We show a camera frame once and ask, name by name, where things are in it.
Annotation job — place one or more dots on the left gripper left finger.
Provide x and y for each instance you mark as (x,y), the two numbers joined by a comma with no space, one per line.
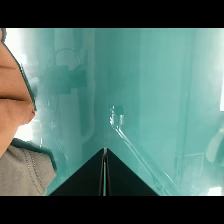
(87,180)

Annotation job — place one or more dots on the orange T-shirt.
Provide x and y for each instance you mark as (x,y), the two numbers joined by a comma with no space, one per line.
(11,96)

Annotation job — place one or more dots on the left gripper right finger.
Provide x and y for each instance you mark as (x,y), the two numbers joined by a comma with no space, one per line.
(124,180)

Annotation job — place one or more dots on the grey-brown garment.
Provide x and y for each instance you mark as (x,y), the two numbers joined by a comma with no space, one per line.
(21,173)

